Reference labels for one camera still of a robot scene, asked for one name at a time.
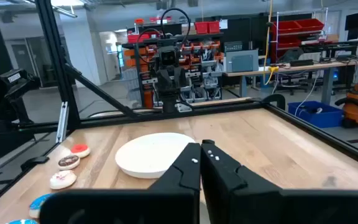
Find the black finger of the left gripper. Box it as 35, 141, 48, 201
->
159, 73, 171, 94
170, 73, 183, 94

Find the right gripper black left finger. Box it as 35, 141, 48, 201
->
149, 142, 202, 224

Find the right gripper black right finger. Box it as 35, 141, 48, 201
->
201, 139, 283, 224

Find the small red glazed donut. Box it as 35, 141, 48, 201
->
70, 143, 91, 159

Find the small chocolate sprinkled donut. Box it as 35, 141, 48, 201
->
57, 154, 81, 171

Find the small white sprinkled donut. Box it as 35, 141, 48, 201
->
49, 169, 78, 190

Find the small blue sprinkled donut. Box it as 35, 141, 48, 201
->
28, 193, 55, 219

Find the large blue white-drizzled donut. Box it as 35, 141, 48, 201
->
5, 218, 40, 224

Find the black rack with orange bins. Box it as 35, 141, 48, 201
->
121, 18, 225, 110

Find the white round plate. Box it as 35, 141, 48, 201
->
114, 132, 196, 180

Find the small red storage bin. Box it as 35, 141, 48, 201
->
207, 20, 221, 34
194, 21, 209, 35
127, 33, 151, 44

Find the grey equipment case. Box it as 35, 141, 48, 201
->
224, 49, 260, 73

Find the blue plastic bin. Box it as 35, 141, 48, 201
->
287, 100, 344, 129

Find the black office chair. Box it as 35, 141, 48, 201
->
275, 46, 312, 94

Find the large red storage bin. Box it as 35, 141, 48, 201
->
295, 17, 325, 32
272, 20, 303, 34

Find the wooden workbench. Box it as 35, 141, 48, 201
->
222, 58, 358, 106

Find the orange shop vacuum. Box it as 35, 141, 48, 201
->
334, 73, 358, 134

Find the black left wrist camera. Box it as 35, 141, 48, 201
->
159, 46, 180, 68

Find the red-black looped arm cable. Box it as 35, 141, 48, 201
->
135, 28, 163, 63

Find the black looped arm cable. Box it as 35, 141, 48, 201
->
160, 7, 192, 47

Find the black curved corner bracket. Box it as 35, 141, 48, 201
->
261, 93, 287, 110

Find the yellow cable with plug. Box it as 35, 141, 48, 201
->
262, 0, 280, 86

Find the white wire rack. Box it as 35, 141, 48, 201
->
270, 7, 329, 65

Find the silver aluminium bracket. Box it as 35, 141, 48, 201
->
55, 101, 70, 144

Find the white cable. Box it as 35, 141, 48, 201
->
293, 74, 323, 116

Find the black clamp bracket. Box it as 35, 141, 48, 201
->
20, 156, 50, 171

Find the black wall monitor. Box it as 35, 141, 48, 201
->
344, 11, 358, 32

